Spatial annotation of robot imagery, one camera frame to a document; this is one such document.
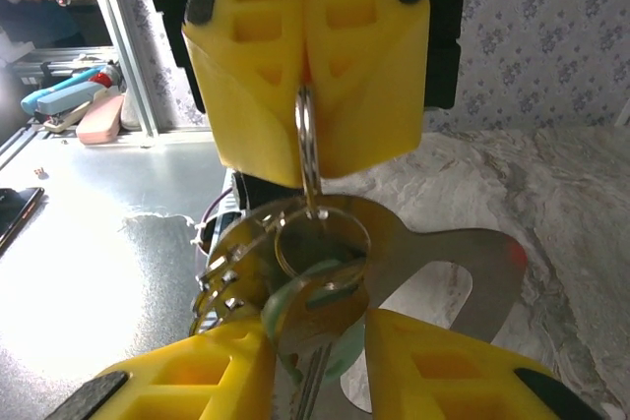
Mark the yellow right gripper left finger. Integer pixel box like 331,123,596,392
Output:
46,318,278,420

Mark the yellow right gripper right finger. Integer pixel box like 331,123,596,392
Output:
365,308,606,420

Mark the large steel split ring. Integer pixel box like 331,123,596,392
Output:
273,202,371,294

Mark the pink eraser block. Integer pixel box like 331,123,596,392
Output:
76,93,125,147

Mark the shiny metal sheet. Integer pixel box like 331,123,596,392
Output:
0,127,277,420

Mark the blue stapler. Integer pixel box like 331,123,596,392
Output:
20,68,122,119

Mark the person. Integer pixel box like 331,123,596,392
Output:
0,0,90,50

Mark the black phone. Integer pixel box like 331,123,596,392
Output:
0,187,46,257

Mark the thin purple cable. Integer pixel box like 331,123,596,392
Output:
195,187,236,288

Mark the aluminium frame post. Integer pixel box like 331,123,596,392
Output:
91,0,161,139

